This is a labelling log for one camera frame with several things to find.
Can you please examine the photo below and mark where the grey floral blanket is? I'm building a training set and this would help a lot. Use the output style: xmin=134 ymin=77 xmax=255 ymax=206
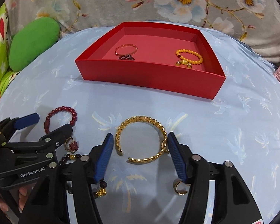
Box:
xmin=5 ymin=0 xmax=280 ymax=63

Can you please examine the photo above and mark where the red shallow box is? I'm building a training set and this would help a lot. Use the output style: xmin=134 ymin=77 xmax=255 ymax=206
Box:
xmin=75 ymin=22 xmax=226 ymax=99

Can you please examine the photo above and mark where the red clover gold ring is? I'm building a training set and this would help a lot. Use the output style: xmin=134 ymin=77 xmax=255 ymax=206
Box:
xmin=64 ymin=136 xmax=79 ymax=154

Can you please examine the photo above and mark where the gold braided cuff bangle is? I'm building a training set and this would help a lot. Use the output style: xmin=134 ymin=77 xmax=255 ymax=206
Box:
xmin=115 ymin=115 xmax=167 ymax=165

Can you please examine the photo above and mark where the black bead gold charm bracelet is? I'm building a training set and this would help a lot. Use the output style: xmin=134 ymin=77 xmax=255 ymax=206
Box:
xmin=58 ymin=153 xmax=108 ymax=199

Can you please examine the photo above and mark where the dark red bead bracelet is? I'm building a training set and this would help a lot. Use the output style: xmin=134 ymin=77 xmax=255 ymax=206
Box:
xmin=43 ymin=106 xmax=78 ymax=135

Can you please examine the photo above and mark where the dark garnet bead bracelet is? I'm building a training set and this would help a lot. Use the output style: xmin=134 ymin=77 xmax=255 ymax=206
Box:
xmin=118 ymin=54 xmax=136 ymax=61

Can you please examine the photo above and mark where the small gold hoop earring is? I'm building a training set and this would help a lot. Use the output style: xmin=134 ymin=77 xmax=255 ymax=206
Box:
xmin=172 ymin=178 xmax=190 ymax=196

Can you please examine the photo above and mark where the thin gold bangle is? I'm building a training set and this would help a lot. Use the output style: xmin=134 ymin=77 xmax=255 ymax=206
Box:
xmin=114 ymin=44 xmax=138 ymax=57

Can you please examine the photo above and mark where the orange bead bracelet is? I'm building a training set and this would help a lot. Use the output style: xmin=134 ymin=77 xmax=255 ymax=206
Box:
xmin=174 ymin=48 xmax=204 ymax=65

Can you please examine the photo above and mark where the person's left hand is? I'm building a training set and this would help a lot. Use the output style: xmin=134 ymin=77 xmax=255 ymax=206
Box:
xmin=0 ymin=186 xmax=36 ymax=213

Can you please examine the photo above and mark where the green plush cushion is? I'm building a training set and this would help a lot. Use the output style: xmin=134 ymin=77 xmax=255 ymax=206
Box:
xmin=8 ymin=17 xmax=60 ymax=72

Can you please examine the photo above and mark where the yellow amber bead bracelet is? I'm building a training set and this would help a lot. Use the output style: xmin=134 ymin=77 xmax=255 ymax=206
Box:
xmin=174 ymin=60 xmax=193 ymax=69

